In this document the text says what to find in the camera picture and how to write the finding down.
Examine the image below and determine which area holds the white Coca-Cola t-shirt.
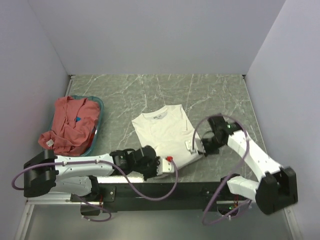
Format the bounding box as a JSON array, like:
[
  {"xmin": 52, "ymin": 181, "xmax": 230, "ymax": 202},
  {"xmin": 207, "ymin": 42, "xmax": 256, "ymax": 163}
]
[{"xmin": 131, "ymin": 104, "xmax": 203, "ymax": 169}]

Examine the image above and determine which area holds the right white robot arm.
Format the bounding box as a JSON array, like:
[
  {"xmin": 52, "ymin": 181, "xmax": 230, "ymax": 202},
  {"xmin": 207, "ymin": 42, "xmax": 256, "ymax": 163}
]
[{"xmin": 201, "ymin": 113, "xmax": 298, "ymax": 215}]

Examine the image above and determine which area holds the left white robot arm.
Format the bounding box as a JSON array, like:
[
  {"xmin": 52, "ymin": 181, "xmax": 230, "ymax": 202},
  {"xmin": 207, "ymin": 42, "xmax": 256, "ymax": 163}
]
[{"xmin": 23, "ymin": 145, "xmax": 161, "ymax": 201}]

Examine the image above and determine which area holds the teal plastic basket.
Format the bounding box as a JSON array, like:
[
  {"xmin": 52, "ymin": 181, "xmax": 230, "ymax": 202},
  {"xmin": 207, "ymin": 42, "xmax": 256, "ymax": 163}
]
[{"xmin": 43, "ymin": 94, "xmax": 105, "ymax": 157}]

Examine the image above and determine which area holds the black base beam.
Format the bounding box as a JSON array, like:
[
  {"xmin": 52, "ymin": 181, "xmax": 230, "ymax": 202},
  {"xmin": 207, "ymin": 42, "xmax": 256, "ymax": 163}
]
[{"xmin": 69, "ymin": 182, "xmax": 250, "ymax": 217}]

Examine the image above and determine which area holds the red t-shirt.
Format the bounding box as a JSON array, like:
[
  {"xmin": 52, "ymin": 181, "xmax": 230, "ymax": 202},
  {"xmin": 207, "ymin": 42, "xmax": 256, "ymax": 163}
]
[{"xmin": 37, "ymin": 96, "xmax": 102, "ymax": 155}]

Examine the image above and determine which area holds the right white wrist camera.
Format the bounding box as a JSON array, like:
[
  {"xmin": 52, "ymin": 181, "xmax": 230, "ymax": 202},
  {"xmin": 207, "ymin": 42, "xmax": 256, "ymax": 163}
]
[{"xmin": 184, "ymin": 138, "xmax": 204, "ymax": 155}]

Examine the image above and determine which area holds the aluminium frame rail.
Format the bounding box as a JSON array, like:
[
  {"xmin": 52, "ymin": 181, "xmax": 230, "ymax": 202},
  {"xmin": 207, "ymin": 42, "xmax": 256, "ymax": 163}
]
[{"xmin": 27, "ymin": 182, "xmax": 298, "ymax": 219}]

